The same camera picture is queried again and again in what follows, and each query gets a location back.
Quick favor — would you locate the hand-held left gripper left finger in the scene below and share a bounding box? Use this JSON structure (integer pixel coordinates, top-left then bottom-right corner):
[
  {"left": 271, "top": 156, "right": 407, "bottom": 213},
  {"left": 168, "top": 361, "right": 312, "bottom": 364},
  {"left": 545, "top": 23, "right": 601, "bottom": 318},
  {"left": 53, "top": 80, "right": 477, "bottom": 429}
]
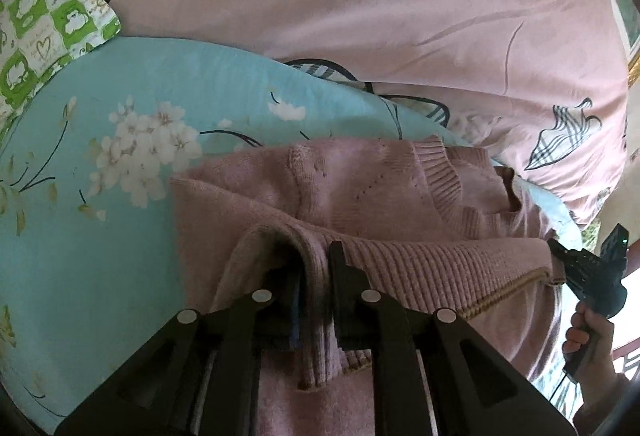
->
[{"left": 54, "top": 268, "right": 307, "bottom": 436}]

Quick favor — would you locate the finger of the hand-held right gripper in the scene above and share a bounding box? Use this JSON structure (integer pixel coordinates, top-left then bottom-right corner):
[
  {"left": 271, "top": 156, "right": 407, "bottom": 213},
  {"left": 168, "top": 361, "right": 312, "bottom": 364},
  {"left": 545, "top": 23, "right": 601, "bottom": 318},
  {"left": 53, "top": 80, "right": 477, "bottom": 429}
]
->
[{"left": 546, "top": 239, "right": 588, "bottom": 289}]

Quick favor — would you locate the pink knit sweater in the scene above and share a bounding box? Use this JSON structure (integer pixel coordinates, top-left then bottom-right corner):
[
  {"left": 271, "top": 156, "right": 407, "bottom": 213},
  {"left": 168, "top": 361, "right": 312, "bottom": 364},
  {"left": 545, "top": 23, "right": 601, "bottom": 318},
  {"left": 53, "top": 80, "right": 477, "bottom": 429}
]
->
[{"left": 169, "top": 135, "right": 568, "bottom": 436}]

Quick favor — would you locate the pink quilt with plaid print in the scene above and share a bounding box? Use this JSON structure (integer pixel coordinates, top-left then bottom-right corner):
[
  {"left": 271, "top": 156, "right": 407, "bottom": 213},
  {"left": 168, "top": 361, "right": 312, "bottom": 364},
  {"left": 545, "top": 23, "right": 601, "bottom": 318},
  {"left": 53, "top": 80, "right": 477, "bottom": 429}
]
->
[{"left": 50, "top": 0, "right": 632, "bottom": 227}]

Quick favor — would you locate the green and white patterned pillow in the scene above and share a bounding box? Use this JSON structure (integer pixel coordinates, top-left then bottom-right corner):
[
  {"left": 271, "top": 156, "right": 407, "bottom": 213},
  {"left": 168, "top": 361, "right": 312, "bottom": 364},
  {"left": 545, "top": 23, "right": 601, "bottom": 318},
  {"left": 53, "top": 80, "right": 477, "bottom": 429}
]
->
[{"left": 0, "top": 0, "right": 122, "bottom": 137}]

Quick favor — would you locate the person's right hand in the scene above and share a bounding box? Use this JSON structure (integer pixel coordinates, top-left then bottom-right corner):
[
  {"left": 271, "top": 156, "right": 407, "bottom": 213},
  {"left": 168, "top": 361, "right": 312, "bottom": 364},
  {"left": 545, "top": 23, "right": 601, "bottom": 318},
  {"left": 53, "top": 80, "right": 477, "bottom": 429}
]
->
[{"left": 561, "top": 303, "right": 617, "bottom": 397}]

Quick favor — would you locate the light blue floral bedsheet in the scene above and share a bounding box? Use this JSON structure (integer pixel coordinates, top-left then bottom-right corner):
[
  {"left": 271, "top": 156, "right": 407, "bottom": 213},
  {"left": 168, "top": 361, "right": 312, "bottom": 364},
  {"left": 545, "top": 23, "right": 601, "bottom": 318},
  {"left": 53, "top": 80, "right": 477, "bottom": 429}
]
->
[{"left": 0, "top": 36, "right": 583, "bottom": 434}]

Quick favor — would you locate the person's right forearm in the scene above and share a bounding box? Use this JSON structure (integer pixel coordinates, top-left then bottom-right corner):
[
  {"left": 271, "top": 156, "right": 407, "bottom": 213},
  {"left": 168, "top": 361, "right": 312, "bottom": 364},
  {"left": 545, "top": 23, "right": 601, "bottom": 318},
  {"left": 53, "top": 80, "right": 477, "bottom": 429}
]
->
[{"left": 570, "top": 361, "right": 632, "bottom": 436}]

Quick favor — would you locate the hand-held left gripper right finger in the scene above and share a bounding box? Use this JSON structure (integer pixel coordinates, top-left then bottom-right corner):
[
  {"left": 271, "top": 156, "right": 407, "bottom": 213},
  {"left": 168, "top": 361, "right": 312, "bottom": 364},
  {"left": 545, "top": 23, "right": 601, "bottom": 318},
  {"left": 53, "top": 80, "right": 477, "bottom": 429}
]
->
[{"left": 327, "top": 241, "right": 578, "bottom": 436}]

